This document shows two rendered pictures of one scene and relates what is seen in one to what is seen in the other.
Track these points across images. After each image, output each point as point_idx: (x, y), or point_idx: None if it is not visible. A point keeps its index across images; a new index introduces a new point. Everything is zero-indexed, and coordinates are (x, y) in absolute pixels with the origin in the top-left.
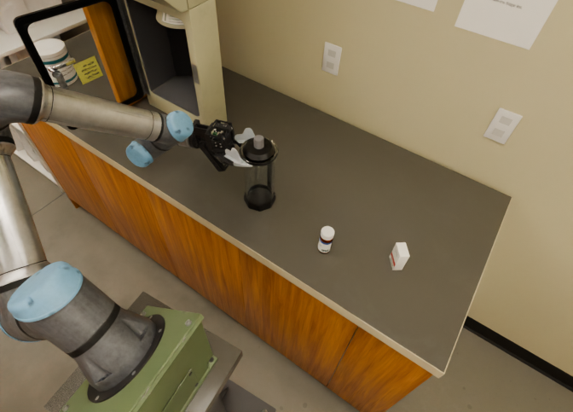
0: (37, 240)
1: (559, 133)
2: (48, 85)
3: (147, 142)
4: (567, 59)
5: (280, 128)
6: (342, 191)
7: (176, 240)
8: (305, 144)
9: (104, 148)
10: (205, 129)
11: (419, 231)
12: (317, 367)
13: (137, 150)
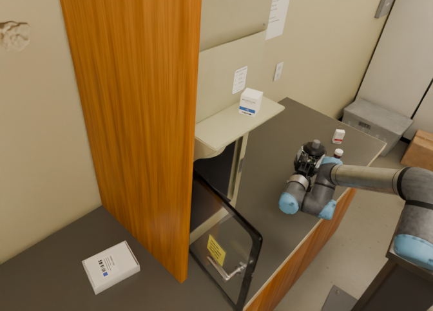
0: None
1: (291, 58)
2: (399, 170)
3: (332, 192)
4: (290, 29)
5: None
6: (289, 149)
7: (269, 295)
8: (247, 156)
9: (250, 291)
10: (310, 164)
11: (314, 129)
12: (325, 239)
13: (336, 203)
